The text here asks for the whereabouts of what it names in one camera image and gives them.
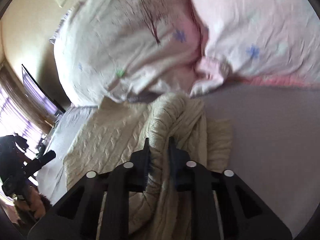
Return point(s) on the window curtain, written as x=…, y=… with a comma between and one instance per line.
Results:
x=12, y=115

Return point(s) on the white floral pillow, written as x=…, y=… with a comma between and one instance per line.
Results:
x=112, y=42

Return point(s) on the person's left hand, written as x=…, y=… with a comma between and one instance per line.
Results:
x=35, y=202

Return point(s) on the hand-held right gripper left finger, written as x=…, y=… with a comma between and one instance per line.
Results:
x=146, y=160

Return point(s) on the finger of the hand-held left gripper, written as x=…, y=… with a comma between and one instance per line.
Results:
x=41, y=161

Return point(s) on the pink textured blanket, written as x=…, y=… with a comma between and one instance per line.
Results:
x=280, y=82

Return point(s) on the flat screen television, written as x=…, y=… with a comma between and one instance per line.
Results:
x=37, y=92

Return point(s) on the pink floral pillow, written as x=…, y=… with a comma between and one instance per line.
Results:
x=250, y=25

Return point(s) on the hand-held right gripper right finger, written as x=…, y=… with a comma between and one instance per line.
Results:
x=172, y=160

